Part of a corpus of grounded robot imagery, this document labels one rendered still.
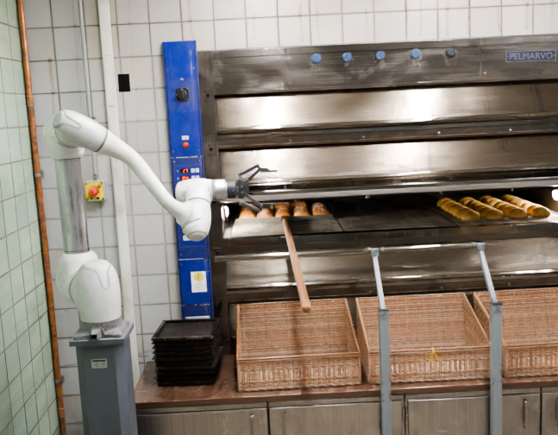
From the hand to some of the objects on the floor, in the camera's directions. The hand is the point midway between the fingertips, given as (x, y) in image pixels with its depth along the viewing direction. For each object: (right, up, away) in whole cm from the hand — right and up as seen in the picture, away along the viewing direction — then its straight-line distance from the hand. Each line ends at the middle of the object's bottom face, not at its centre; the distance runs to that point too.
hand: (275, 186), depth 298 cm
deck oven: (+60, -121, +172) cm, 218 cm away
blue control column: (-38, -126, +169) cm, 214 cm away
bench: (+59, -140, +50) cm, 160 cm away
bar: (+42, -144, +29) cm, 153 cm away
